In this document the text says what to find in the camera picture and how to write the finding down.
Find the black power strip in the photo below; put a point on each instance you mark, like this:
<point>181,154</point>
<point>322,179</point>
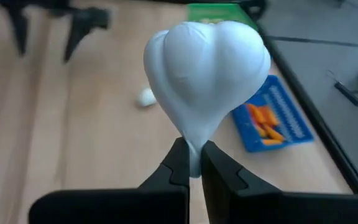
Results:
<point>348,93</point>

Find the large white toy garlic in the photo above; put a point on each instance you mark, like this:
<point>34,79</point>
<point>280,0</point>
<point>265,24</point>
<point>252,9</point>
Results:
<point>204,71</point>

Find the orange toy carrot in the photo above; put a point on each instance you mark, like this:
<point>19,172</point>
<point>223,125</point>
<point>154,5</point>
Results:
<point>272,142</point>
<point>273,133</point>
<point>261,131</point>

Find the small white toy garlic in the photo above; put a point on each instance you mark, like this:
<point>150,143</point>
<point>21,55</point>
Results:
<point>146,97</point>

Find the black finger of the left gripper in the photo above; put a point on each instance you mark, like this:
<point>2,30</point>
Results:
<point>20,31</point>
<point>75,37</point>

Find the blue plastic basket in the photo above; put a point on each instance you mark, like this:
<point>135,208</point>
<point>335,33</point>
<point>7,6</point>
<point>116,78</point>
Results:
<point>288,137</point>

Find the green plastic basket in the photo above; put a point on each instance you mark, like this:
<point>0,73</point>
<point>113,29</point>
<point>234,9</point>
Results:
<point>204,11</point>

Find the black metal table frame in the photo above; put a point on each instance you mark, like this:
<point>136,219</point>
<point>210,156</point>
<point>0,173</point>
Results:
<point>309,106</point>

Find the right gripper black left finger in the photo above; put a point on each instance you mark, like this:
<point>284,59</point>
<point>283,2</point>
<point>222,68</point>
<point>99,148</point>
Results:
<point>154,205</point>

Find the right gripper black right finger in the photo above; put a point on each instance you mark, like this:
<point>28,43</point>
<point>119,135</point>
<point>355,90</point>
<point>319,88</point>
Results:
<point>244,205</point>

